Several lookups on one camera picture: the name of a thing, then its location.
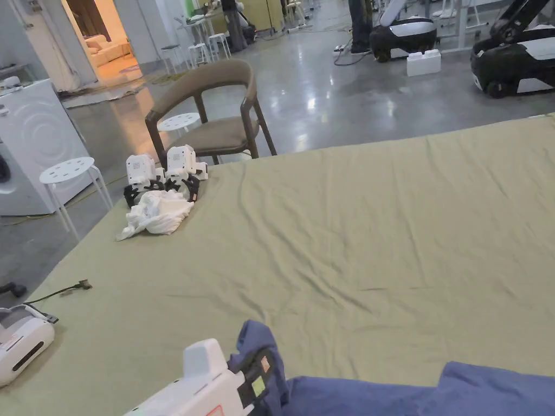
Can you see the black and white robot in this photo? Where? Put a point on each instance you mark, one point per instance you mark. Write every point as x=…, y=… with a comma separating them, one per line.
x=516, y=65
x=403, y=32

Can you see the white plastic block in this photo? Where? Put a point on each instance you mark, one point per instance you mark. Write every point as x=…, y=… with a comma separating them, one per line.
x=423, y=63

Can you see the bed with pale green sheet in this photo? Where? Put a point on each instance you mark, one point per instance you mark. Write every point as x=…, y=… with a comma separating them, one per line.
x=347, y=225

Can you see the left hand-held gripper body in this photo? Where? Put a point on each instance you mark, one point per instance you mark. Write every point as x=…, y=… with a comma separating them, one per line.
x=204, y=390

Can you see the crumpled white cloth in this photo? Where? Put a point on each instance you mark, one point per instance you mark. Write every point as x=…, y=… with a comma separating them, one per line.
x=158, y=216

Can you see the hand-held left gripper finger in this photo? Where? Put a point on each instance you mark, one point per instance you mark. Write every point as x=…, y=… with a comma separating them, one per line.
x=265, y=373

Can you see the white power strip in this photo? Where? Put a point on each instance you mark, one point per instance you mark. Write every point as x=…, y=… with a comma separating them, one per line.
x=338, y=49

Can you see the dark blue shirt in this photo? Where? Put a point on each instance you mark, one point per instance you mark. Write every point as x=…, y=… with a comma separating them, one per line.
x=390, y=396

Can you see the white rounded device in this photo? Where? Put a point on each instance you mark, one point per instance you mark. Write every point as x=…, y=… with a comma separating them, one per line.
x=24, y=342

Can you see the cream sofa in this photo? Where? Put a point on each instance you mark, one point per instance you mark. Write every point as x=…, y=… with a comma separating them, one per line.
x=106, y=50

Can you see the spare hand-held gripper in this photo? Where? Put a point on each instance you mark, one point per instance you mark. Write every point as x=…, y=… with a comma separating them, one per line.
x=180, y=162
x=138, y=171

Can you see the white washing machine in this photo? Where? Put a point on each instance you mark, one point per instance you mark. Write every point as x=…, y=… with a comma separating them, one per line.
x=34, y=130

